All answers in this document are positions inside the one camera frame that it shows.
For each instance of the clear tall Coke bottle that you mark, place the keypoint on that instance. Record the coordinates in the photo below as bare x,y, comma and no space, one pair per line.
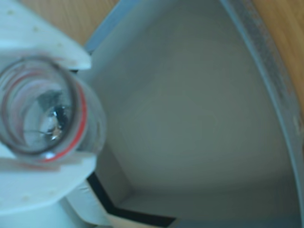
52,107

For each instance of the grey cardboard box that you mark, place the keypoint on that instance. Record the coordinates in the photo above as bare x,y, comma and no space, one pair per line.
190,118

